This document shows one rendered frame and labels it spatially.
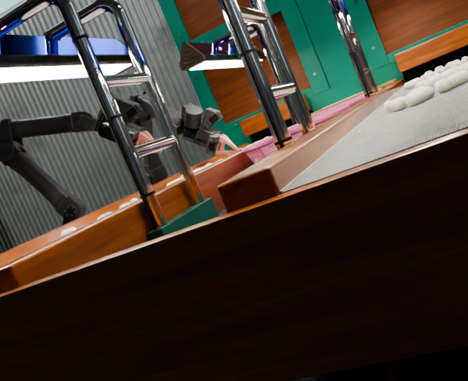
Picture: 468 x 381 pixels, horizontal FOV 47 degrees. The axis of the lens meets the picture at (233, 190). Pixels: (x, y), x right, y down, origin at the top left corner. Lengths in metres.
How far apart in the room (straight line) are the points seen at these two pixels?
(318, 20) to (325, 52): 0.13
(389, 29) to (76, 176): 3.30
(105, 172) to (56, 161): 0.49
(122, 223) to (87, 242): 0.09
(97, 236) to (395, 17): 1.72
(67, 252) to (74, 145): 4.15
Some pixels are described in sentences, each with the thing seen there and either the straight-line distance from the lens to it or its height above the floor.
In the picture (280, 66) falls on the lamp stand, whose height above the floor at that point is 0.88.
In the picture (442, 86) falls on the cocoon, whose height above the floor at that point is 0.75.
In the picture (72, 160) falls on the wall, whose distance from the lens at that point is 4.89.
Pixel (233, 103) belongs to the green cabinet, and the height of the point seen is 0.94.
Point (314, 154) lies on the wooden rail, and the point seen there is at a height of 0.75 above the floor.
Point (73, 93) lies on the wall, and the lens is 4.80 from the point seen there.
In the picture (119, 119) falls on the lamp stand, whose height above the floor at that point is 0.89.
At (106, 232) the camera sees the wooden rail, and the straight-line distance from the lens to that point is 0.79.
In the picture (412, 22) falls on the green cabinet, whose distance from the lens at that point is 2.27.
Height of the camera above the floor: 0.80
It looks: 5 degrees down
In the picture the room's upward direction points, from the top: 23 degrees counter-clockwise
